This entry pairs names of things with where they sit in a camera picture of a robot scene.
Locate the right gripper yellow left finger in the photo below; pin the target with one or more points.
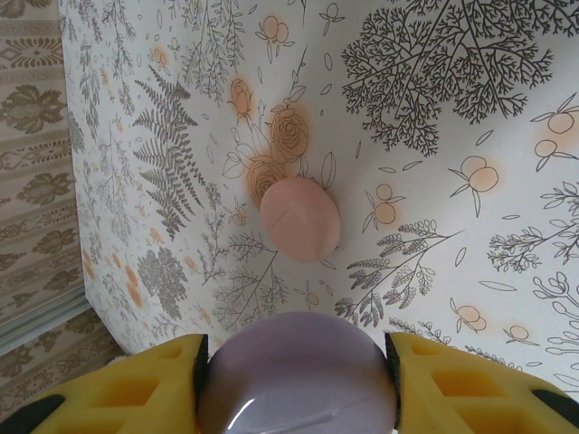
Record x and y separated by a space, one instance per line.
135 393

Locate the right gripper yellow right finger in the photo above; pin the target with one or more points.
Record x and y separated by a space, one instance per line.
475 393

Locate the purple earbud charging case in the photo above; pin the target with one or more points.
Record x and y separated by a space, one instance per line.
298 370

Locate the pink earbud charging case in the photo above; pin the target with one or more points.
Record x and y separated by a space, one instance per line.
298 217

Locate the floral patterned table sheet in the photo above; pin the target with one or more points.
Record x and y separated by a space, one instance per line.
407 226

